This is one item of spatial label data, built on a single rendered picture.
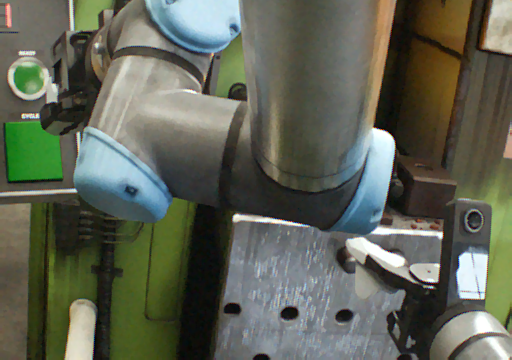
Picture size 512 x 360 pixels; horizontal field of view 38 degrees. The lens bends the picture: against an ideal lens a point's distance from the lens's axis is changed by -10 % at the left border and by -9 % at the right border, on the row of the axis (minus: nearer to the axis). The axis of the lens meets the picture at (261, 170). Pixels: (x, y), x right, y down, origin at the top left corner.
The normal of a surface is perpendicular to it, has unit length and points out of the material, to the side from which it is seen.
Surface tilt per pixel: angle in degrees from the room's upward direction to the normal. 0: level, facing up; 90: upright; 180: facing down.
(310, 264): 90
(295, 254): 90
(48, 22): 60
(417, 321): 90
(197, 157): 82
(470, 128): 90
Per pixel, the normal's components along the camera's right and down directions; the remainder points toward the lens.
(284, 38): -0.43, 0.83
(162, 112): 0.01, -0.54
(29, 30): 0.55, -0.18
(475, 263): 0.23, -0.14
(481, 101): 0.14, 0.32
